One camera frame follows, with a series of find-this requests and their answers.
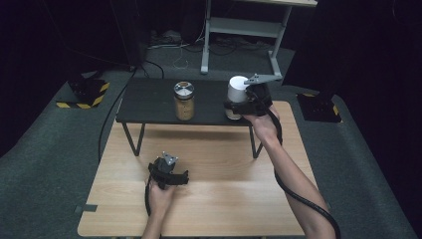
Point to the grey tape strip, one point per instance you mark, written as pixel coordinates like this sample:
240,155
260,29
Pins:
87,208

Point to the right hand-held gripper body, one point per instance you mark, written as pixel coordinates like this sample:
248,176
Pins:
260,99

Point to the person's left hand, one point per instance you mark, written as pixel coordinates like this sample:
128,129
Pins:
159,199

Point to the black shelf riser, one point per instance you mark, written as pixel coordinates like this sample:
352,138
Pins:
149,99

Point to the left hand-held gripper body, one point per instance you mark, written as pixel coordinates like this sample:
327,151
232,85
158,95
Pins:
161,172

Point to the yellow black striped stand base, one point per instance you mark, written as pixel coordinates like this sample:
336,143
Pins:
318,109
88,96

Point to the grey metal desk frame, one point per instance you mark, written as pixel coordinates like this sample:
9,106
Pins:
245,27

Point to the person's right hand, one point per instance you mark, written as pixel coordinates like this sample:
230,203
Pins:
265,126

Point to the white plastic cup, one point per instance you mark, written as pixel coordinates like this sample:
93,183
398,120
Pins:
236,89

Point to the glass jar with silver lid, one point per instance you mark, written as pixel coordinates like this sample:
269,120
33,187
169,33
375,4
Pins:
184,103

